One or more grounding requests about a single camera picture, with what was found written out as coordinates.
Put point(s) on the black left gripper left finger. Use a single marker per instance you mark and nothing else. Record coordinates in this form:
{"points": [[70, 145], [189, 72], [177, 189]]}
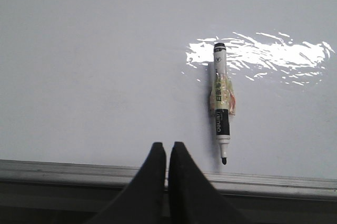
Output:
{"points": [[142, 199]]}

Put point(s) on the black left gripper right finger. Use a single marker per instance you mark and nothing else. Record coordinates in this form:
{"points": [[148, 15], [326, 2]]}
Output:
{"points": [[192, 198]]}

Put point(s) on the taped black whiteboard marker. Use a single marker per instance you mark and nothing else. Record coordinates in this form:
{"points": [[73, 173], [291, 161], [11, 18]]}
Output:
{"points": [[222, 100]]}

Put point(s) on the white whiteboard with aluminium frame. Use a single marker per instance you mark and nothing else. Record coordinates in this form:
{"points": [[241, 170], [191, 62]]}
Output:
{"points": [[88, 85]]}

